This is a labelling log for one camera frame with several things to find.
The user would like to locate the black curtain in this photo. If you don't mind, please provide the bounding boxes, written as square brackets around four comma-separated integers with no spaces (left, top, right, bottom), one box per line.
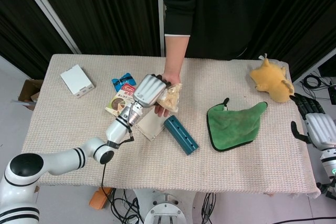
[28,0,161,57]
[246,0,336,82]
[0,0,74,80]

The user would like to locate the black device on floor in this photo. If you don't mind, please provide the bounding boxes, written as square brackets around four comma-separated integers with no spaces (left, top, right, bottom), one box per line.
[327,84,336,102]

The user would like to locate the green towel with black trim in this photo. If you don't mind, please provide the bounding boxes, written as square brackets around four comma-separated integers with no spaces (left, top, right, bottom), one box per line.
[206,98,268,152]

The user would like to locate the snack pack with red label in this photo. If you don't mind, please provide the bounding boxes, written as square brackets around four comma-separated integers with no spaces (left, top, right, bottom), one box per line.
[104,83,138,118]

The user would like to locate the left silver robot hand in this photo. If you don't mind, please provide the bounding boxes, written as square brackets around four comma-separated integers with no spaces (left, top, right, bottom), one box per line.
[130,73,172,109]

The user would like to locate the beige woven tablecloth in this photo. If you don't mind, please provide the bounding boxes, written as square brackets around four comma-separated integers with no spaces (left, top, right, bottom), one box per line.
[20,54,318,198]

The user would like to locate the clear bag of snacks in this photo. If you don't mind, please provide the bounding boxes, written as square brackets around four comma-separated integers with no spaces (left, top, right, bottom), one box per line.
[156,83,183,112]

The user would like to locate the orange rectangular block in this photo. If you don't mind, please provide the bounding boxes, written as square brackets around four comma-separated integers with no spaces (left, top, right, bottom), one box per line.
[89,186,114,210]

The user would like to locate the black floor cables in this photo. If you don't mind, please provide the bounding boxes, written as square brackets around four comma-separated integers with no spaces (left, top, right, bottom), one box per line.
[300,74,336,99]

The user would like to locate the beige folded cloth pouch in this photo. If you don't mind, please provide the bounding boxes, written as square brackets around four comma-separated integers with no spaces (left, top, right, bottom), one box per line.
[136,108,166,141]

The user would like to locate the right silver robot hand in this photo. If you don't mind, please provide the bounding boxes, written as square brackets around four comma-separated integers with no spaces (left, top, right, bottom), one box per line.
[289,93,336,151]

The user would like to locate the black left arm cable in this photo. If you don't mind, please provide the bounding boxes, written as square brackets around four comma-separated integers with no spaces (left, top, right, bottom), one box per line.
[101,163,125,224]

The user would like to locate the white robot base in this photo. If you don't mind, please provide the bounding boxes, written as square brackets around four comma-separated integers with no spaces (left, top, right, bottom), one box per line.
[132,188,195,224]

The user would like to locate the person's black sweater torso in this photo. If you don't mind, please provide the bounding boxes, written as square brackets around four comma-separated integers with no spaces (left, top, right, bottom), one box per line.
[159,0,279,61]

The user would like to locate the blue snack packet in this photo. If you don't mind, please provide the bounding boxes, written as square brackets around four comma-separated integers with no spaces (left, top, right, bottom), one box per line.
[111,72,137,91]

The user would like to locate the brown cardboard box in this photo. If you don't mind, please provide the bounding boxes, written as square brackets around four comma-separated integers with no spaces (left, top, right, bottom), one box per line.
[12,79,45,111]

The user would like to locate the grey metal frame rail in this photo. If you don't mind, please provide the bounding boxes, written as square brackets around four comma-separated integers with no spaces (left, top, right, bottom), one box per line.
[291,50,336,84]

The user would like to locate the slanted grey metal post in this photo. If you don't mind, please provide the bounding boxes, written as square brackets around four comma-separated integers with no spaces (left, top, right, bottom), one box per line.
[14,0,81,55]

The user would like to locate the teal block with holes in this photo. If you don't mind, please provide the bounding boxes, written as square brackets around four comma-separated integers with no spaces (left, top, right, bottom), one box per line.
[163,115,200,156]

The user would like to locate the upright grey metal post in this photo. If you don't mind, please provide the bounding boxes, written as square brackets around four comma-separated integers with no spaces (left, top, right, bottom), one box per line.
[156,0,169,57]

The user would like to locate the black cable bundle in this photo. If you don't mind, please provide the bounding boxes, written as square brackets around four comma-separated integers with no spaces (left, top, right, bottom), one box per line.
[110,188,144,224]
[201,192,218,224]

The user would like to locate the yellow plush toy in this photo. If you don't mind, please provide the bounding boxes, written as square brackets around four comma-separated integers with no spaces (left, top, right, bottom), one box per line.
[249,55,295,103]

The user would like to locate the person's bare forearm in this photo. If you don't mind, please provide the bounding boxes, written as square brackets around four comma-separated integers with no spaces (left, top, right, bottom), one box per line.
[164,35,190,77]

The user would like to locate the white cardboard box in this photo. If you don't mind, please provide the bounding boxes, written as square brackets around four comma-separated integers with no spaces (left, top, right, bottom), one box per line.
[60,64,96,98]

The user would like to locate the person's bare hand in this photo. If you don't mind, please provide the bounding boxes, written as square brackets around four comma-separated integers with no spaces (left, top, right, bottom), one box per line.
[153,73,182,118]

